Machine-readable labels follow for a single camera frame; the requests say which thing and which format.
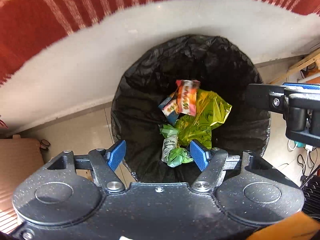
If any black lined trash bin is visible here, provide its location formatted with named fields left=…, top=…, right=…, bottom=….
left=111, top=35, right=271, bottom=183

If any pink ribbed suitcase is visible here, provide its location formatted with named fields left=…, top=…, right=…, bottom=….
left=0, top=135, right=44, bottom=233

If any colourful fruit snack packet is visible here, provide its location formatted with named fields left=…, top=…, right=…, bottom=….
left=176, top=80, right=200, bottom=116

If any green white wrapper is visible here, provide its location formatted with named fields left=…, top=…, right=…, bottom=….
left=159, top=125, right=194, bottom=167

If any large gold foil wrapper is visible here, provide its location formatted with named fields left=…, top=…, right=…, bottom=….
left=175, top=89, right=232, bottom=149

